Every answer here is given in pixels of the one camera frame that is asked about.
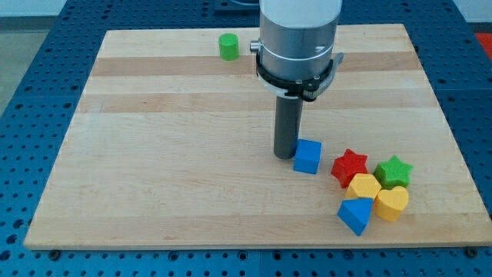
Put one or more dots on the blue cube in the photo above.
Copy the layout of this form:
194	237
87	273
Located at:
307	156

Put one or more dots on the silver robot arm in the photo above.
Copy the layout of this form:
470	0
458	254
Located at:
296	37

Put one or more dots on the red star block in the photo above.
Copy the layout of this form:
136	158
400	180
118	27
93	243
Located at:
347	166

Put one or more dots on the green star block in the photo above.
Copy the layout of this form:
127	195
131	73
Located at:
392	173

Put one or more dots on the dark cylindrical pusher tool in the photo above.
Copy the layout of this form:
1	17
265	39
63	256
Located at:
286	126

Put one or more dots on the wooden board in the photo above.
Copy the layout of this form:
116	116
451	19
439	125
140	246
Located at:
170	147

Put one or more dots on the green cylinder block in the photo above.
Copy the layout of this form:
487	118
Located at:
228	46

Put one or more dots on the yellow hexagon block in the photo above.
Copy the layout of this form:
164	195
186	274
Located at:
363	185

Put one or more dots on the blue triangle block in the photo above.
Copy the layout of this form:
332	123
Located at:
356	213

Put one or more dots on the yellow heart block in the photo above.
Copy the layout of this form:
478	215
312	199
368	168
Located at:
389	204

